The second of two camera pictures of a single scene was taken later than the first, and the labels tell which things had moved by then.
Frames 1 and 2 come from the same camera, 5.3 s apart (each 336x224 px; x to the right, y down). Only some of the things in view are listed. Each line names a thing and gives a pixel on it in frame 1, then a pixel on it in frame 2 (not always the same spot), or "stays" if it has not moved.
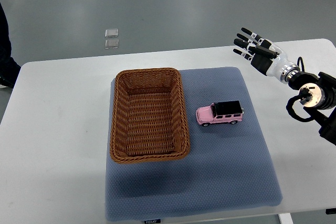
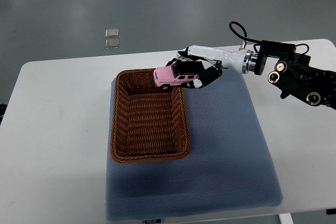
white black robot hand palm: [265, 61] -> [241, 60]
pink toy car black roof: [230, 112] -> [178, 73]
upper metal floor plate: [113, 32] stays
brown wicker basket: [149, 120] stays
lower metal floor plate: [111, 43] stays
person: [9, 68] -> [2, 108]
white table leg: [285, 218] stays
